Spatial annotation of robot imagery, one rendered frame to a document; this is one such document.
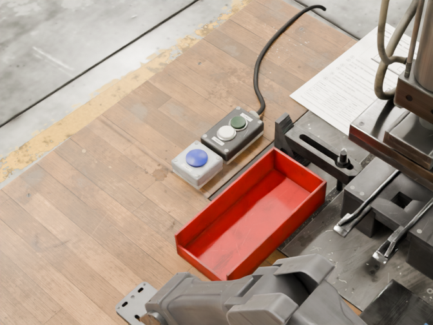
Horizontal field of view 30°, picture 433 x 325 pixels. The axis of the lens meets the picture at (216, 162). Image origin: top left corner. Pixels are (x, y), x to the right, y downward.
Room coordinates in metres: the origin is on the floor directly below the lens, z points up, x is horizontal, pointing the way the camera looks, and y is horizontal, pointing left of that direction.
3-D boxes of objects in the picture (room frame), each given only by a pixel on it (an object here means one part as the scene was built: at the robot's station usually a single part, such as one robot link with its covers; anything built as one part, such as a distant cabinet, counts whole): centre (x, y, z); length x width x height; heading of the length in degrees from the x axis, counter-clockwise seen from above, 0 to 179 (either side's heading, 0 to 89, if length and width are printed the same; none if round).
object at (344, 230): (0.74, -0.21, 0.98); 0.07 x 0.02 x 0.01; 134
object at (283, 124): (0.94, -0.14, 0.95); 0.06 x 0.03 x 0.09; 44
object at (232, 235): (0.79, -0.05, 0.93); 0.25 x 0.12 x 0.06; 134
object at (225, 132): (0.98, -0.02, 0.93); 0.03 x 0.03 x 0.02
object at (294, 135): (0.89, -0.19, 0.95); 0.15 x 0.03 x 0.10; 44
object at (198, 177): (0.93, 0.03, 0.90); 0.07 x 0.07 x 0.06; 44
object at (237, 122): (1.00, -0.05, 0.93); 0.03 x 0.03 x 0.02
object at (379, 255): (0.68, -0.27, 0.98); 0.07 x 0.02 x 0.01; 134
